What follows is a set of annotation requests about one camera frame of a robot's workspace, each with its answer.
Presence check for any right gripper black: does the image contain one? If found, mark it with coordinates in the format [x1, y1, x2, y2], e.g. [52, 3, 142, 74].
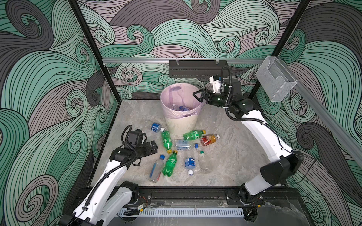
[195, 88, 236, 109]

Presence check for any clear bottle blue red insert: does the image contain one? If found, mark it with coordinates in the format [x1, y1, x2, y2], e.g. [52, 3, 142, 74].
[149, 155, 165, 183]

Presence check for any green soda bottle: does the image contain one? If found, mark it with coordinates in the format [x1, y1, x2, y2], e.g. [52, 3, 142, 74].
[183, 130, 206, 140]
[161, 131, 173, 154]
[162, 150, 178, 177]

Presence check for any clear bottle green cap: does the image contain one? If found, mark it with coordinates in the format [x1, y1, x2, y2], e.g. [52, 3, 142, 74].
[199, 151, 211, 174]

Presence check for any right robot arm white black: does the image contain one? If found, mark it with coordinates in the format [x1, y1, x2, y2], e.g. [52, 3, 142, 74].
[192, 89, 304, 196]

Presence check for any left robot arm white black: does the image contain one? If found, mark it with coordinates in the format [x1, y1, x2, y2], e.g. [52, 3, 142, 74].
[59, 141, 158, 226]

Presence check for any pink plastic bin liner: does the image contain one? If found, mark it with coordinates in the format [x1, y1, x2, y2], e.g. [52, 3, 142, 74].
[160, 83, 205, 119]

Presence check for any cream ribbed waste bin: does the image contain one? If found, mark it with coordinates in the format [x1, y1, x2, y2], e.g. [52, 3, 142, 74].
[165, 114, 198, 136]

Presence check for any green soda bottle by bin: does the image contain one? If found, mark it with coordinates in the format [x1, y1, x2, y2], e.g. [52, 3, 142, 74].
[183, 130, 206, 140]

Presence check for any clear bottle blue label white cap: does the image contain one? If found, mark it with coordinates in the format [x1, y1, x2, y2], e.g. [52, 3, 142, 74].
[150, 122, 165, 132]

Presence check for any clear bottle pale blue label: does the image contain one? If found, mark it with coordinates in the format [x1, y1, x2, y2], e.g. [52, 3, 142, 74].
[173, 139, 199, 150]

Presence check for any red orange drink bottle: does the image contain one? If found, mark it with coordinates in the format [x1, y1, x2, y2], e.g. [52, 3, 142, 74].
[200, 134, 220, 147]

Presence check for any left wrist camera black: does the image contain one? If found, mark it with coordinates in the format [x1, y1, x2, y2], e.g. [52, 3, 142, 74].
[121, 125, 147, 150]

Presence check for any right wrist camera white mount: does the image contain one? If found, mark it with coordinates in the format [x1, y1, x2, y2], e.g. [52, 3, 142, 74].
[209, 66, 241, 95]

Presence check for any black wall-mounted tray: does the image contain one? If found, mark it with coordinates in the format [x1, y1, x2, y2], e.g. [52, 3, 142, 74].
[168, 60, 228, 80]

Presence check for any white slotted cable duct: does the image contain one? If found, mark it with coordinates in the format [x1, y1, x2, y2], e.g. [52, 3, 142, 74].
[129, 208, 244, 218]

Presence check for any clear acrylic wall holder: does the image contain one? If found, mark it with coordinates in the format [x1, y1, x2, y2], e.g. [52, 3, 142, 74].
[256, 56, 297, 102]

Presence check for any aluminium rail back wall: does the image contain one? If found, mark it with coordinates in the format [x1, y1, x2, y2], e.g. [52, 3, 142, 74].
[102, 57, 264, 64]

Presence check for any aluminium rail wall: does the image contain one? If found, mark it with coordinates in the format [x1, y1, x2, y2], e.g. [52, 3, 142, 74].
[282, 61, 362, 165]
[102, 57, 264, 64]

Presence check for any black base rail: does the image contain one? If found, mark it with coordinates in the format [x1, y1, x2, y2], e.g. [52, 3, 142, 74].
[134, 186, 301, 206]

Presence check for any aluminium rail right wall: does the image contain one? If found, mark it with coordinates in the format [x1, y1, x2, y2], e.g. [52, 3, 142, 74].
[282, 61, 362, 165]

